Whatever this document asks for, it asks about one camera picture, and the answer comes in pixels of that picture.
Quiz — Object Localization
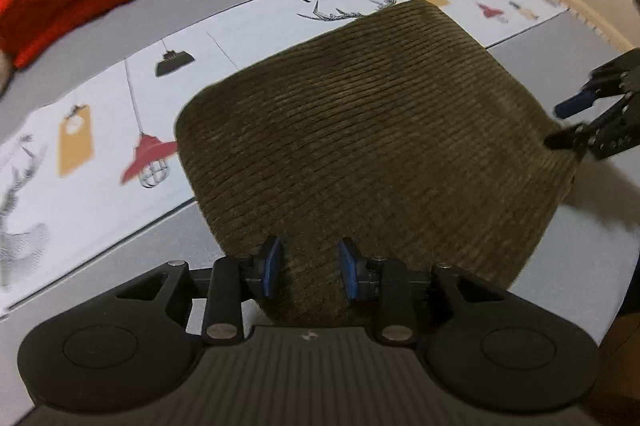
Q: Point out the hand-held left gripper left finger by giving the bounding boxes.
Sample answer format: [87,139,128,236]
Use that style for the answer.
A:
[115,234,285,346]

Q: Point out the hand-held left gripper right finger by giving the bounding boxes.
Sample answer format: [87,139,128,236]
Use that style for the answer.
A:
[337,236,507,346]

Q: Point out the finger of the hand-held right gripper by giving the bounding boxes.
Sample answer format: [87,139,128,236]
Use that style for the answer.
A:
[543,122,594,157]
[553,50,640,119]

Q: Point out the brown corduroy pants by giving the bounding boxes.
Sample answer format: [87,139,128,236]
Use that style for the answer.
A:
[173,0,584,330]

